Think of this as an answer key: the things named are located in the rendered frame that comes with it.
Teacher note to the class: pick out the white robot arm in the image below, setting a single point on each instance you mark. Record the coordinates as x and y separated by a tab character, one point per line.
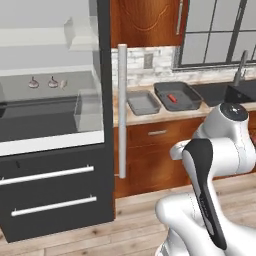
230	150

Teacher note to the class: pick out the small grey tupperware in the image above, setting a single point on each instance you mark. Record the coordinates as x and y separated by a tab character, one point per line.
143	102

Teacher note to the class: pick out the large dark grey tupperware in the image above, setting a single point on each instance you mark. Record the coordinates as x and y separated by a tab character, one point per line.
180	96

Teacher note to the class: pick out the pale fish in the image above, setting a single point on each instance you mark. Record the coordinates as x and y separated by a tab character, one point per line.
63	84

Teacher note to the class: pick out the garlic bulb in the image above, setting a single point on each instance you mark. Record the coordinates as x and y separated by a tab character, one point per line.
33	83
52	83

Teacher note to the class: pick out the brown drawer front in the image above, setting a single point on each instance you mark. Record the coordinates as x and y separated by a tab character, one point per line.
163	131

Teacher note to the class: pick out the clear fridge door bin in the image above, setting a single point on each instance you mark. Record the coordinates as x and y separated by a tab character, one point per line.
88	111
81	35

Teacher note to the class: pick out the brown lower cupboard door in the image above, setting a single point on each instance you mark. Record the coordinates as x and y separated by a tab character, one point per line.
153	170

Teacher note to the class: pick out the brown cupboard door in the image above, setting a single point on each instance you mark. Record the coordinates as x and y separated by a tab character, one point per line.
153	170
146	21

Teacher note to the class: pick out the small red item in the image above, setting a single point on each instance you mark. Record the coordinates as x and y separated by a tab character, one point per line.
172	98

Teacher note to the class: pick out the dark grey fridge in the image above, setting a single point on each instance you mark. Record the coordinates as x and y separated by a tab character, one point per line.
50	110

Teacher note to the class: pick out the dark fridge drawer front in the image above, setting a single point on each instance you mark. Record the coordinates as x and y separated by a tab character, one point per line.
50	163
60	218

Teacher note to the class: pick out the black sink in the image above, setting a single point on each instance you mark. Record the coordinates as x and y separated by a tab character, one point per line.
223	91

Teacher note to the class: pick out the brown upper cupboard door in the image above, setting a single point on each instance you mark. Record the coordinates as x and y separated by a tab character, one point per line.
146	21

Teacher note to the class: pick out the grey tap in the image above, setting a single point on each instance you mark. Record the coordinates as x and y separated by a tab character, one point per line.
240	68

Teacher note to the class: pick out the grey wall outlet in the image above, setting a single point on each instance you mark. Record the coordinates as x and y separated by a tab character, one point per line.
148	61

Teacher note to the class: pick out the window with dark frame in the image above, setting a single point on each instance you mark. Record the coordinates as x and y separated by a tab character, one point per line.
216	33

